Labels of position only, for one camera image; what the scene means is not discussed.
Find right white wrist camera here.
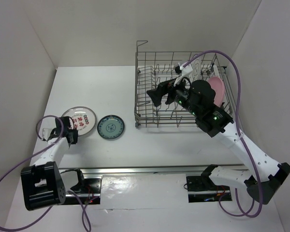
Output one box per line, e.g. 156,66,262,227
174,61,193,87

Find pink plate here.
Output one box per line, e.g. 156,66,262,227
207,76,225,107

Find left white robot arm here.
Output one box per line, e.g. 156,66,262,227
21,116,86,211

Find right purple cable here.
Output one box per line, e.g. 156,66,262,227
182,49,263,218

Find purple cable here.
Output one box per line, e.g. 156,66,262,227
182,49,263,218
0,115,97,232

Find white plate red characters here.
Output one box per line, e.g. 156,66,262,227
62,106,97,136

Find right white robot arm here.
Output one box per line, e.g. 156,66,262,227
146,79,290,204

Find metal base rail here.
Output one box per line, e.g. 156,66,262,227
58,164,247,176

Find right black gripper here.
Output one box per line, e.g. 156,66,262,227
146,72,200,116

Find white plate green rim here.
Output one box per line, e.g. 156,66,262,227
189,57,202,81

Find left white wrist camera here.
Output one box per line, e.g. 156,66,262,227
41,128,53,141

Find grey wire dish rack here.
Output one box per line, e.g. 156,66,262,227
134,40,234,129

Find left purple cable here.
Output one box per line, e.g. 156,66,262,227
0,115,97,232

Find white front cover panel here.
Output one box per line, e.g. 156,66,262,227
100,174,189,210

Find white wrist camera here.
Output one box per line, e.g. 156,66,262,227
174,61,193,87
41,128,53,141

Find teal blue floral plate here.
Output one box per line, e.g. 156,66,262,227
97,115,125,140

